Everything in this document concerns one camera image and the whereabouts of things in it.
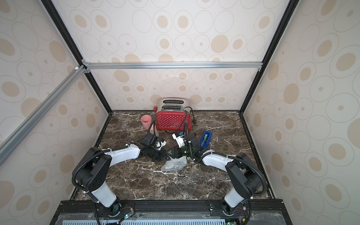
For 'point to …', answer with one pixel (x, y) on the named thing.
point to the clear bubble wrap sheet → (175, 164)
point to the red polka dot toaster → (173, 114)
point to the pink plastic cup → (146, 120)
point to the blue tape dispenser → (206, 138)
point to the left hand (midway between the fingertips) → (173, 159)
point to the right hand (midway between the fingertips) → (174, 149)
